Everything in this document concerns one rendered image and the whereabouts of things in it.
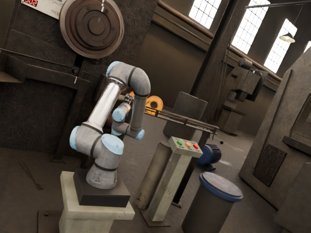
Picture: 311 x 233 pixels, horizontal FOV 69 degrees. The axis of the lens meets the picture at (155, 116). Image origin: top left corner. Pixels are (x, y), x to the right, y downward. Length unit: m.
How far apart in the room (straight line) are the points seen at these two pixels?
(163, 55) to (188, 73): 1.47
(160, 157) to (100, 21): 1.06
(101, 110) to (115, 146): 0.22
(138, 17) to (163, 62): 7.06
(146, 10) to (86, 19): 0.61
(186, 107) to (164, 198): 2.74
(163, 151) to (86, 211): 0.75
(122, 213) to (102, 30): 1.24
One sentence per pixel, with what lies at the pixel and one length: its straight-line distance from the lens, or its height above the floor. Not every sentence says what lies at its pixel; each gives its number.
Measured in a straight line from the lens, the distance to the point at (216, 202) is 1.66.
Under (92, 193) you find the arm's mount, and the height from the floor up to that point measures 0.36.
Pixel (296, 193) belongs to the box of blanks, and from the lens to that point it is 2.53.
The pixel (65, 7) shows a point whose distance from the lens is 1.84.
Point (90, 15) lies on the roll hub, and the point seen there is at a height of 1.16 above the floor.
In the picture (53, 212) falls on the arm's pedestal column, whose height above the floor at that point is 0.02.
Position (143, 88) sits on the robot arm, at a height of 0.86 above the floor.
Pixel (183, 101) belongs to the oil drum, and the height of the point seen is 0.72.
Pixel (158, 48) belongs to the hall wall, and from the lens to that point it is 8.98.
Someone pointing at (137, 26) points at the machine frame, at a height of 1.28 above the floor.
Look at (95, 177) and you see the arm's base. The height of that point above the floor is 0.40.
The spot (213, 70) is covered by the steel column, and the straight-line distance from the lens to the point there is 5.89.
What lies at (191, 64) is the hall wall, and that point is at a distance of 9.91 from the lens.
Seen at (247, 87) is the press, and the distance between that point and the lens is 9.46.
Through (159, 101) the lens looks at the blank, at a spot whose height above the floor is 0.77.
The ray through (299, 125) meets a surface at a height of 1.07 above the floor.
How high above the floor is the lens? 0.94
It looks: 9 degrees down
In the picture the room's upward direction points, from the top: 22 degrees clockwise
